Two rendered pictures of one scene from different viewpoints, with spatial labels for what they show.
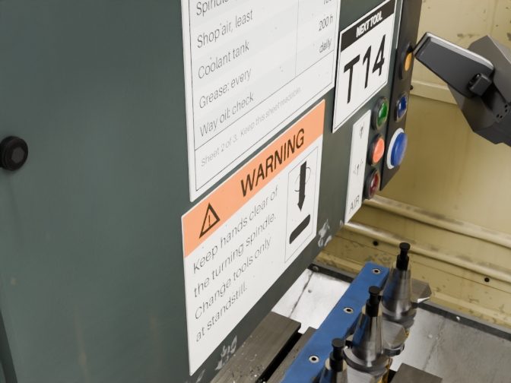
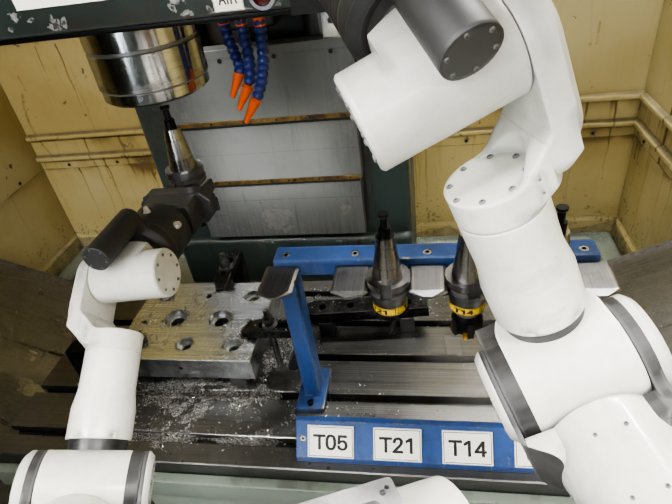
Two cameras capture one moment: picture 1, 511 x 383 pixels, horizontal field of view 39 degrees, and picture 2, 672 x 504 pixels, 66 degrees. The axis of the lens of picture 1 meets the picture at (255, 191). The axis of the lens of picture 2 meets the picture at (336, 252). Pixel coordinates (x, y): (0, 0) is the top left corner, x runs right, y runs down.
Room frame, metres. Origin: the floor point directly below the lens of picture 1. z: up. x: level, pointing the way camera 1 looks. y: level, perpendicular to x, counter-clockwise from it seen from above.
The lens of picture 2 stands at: (0.38, -0.62, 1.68)
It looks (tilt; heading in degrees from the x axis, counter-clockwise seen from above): 35 degrees down; 73
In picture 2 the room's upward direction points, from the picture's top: 9 degrees counter-clockwise
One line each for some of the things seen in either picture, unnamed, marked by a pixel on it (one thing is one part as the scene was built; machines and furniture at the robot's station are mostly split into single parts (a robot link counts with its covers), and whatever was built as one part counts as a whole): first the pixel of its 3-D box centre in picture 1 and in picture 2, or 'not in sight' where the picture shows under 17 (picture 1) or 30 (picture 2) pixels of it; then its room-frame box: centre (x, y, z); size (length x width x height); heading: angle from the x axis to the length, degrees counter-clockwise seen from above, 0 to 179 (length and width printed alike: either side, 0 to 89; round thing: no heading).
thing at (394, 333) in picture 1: (381, 331); not in sight; (0.75, -0.18, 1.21); 0.07 x 0.05 x 0.01; 60
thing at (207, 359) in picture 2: not in sight; (201, 326); (0.33, 0.25, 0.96); 0.29 x 0.23 x 0.05; 150
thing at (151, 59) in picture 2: not in sight; (145, 48); (0.39, 0.21, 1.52); 0.16 x 0.16 x 0.12
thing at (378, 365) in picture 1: (366, 355); (467, 280); (0.70, -0.15, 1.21); 0.06 x 0.06 x 0.03
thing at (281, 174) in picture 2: not in sight; (269, 149); (0.61, 0.59, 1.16); 0.48 x 0.05 x 0.51; 150
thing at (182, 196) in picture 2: not in sight; (167, 220); (0.34, 0.12, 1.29); 0.13 x 0.12 x 0.10; 150
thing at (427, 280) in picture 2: (349, 381); (427, 281); (0.66, -0.12, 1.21); 0.07 x 0.05 x 0.01; 60
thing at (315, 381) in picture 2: not in sight; (302, 335); (0.49, 0.03, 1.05); 0.10 x 0.05 x 0.30; 60
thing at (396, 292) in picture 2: not in sight; (388, 281); (0.61, -0.10, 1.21); 0.06 x 0.06 x 0.03
